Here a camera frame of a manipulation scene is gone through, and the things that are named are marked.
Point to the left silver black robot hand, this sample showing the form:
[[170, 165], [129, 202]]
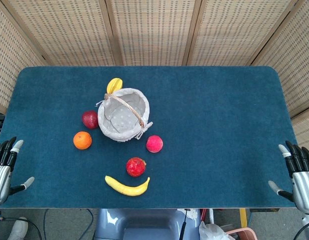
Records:
[[0, 180]]

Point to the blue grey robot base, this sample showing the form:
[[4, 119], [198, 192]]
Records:
[[144, 225]]

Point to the wicker basket with fabric liner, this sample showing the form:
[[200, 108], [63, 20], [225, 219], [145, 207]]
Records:
[[119, 117]]

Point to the white plastic bag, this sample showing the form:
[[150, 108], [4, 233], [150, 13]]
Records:
[[212, 232]]

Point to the yellow post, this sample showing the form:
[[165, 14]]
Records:
[[243, 217]]

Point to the pink red peach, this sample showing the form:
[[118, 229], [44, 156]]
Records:
[[154, 144]]

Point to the dark red apple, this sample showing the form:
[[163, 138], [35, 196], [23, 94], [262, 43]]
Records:
[[90, 120]]

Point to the thin black rod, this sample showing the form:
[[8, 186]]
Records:
[[183, 225]]

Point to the woven folding screen panel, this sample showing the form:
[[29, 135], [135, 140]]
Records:
[[154, 30], [297, 70], [64, 30], [9, 62], [239, 30]]

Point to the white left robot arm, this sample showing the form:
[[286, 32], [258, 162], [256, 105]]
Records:
[[18, 228]]

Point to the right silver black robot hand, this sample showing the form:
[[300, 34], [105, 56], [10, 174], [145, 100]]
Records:
[[304, 190]]

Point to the pink plastic bin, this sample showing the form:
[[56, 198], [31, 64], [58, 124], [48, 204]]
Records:
[[244, 233]]

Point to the blue table mat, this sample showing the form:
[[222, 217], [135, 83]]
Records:
[[207, 137]]

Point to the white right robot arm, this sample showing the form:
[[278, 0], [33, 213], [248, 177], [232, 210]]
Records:
[[308, 225]]

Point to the yellow banana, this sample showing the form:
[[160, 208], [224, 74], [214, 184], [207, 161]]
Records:
[[127, 190]]

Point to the orange fruit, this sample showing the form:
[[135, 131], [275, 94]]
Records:
[[82, 140]]

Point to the red pomegranate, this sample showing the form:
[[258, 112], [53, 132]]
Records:
[[135, 167]]

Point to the yellow starfruit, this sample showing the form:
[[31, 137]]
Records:
[[114, 85]]

